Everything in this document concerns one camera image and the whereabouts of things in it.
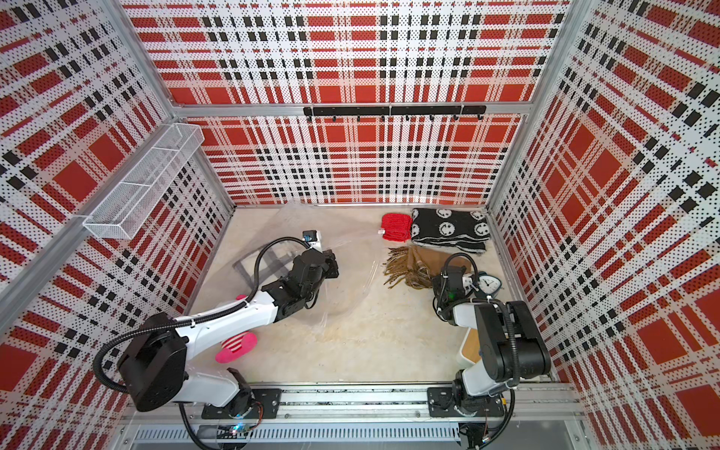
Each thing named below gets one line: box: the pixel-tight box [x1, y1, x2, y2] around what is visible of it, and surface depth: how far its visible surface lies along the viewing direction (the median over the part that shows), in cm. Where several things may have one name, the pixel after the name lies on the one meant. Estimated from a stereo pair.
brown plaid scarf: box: [383, 244, 473, 290], surface depth 99 cm
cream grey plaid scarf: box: [232, 240, 311, 288], surface depth 97 cm
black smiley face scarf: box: [410, 208, 492, 254], surface depth 109 cm
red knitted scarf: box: [380, 212, 414, 243], surface depth 113 cm
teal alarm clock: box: [474, 270, 503, 300], surface depth 93 cm
